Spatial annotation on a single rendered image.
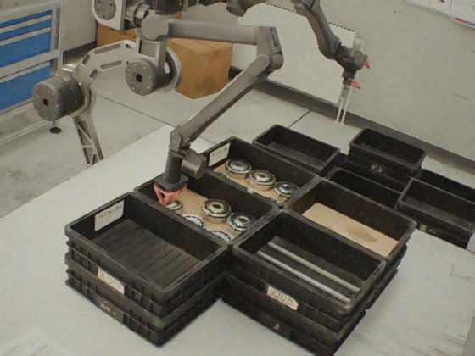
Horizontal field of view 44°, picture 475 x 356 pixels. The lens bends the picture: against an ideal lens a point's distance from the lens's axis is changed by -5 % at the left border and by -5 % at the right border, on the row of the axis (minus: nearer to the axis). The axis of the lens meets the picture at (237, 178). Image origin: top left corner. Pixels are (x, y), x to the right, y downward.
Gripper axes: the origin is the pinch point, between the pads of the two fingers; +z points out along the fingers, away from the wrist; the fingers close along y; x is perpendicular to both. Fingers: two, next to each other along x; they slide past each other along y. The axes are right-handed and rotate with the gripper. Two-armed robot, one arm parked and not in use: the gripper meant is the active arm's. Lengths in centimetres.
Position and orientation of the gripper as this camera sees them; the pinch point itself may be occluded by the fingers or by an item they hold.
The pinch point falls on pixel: (167, 201)
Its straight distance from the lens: 206.1
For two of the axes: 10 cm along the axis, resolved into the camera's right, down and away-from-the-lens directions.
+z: -2.1, 8.3, 5.2
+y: 5.6, -3.3, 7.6
